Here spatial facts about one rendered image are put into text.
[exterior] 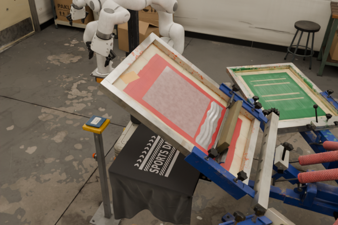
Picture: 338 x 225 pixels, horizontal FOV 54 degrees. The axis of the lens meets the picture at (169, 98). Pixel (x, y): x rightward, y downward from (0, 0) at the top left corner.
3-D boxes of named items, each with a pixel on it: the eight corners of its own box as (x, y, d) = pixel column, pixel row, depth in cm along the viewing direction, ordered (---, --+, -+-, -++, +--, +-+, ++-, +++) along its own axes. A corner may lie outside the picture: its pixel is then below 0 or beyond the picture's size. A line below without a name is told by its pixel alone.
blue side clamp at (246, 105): (213, 94, 187) (220, 86, 182) (215, 90, 191) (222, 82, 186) (253, 126, 189) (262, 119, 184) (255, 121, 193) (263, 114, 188)
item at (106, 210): (89, 223, 260) (71, 128, 206) (102, 201, 277) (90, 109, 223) (114, 231, 254) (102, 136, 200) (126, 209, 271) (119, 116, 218)
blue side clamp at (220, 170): (183, 159, 143) (192, 151, 139) (187, 152, 147) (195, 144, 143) (237, 200, 145) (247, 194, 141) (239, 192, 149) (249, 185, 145)
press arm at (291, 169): (266, 164, 164) (273, 159, 161) (267, 156, 169) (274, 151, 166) (292, 185, 165) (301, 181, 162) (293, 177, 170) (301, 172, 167)
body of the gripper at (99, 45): (117, 34, 161) (112, 53, 168) (98, 26, 162) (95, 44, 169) (109, 40, 156) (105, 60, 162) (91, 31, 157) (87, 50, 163)
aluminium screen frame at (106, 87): (96, 88, 140) (99, 83, 137) (149, 36, 186) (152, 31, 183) (240, 198, 145) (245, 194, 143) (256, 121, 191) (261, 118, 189)
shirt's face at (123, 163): (107, 171, 179) (107, 170, 179) (140, 124, 213) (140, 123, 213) (192, 195, 166) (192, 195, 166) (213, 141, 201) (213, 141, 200)
